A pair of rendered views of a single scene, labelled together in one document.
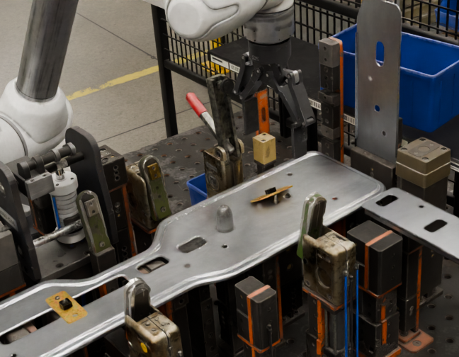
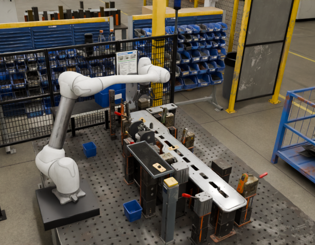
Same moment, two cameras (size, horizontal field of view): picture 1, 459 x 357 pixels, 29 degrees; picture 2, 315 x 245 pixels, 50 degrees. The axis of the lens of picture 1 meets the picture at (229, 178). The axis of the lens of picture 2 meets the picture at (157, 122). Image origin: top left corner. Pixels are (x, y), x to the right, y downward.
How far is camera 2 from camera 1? 267 cm
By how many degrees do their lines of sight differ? 72
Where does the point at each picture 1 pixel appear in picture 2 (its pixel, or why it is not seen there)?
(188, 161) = not seen: hidden behind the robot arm
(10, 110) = (59, 156)
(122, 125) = not seen: outside the picture
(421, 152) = (144, 100)
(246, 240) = (157, 126)
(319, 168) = (132, 114)
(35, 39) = (66, 125)
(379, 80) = (131, 90)
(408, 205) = (153, 109)
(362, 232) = (157, 115)
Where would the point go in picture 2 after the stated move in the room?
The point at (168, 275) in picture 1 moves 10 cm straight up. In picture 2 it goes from (166, 135) to (166, 124)
